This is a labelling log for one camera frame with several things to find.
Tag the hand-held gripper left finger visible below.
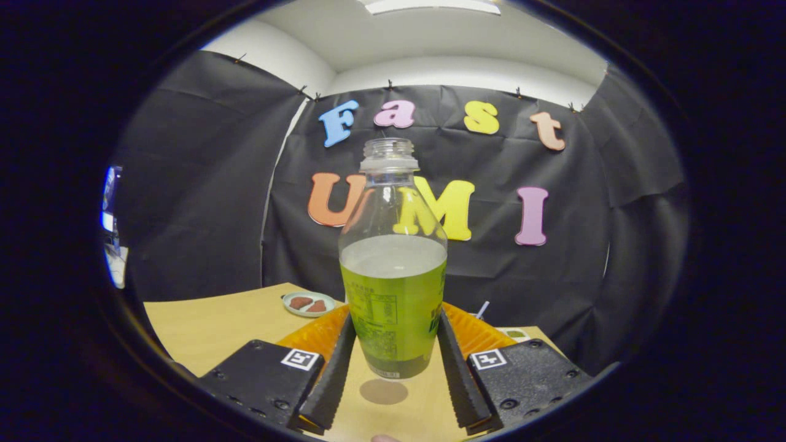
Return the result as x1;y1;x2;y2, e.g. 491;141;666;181
196;303;357;435

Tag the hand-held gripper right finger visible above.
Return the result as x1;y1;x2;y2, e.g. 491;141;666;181
437;301;595;433

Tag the round brown coaster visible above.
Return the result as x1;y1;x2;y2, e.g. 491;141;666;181
359;379;409;406

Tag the green label juice bottle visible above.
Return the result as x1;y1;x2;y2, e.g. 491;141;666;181
338;138;448;380

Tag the pale green plate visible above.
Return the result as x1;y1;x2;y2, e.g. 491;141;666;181
282;291;337;318

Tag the black backdrop cloth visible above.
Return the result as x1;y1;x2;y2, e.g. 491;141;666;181
114;49;691;375

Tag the wooden table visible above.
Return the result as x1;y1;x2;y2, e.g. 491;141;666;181
142;282;562;442

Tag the bright monitor screen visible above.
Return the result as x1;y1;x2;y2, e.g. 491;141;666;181
101;165;123;234

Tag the ceiling light panel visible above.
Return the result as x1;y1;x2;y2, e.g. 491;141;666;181
359;0;501;16

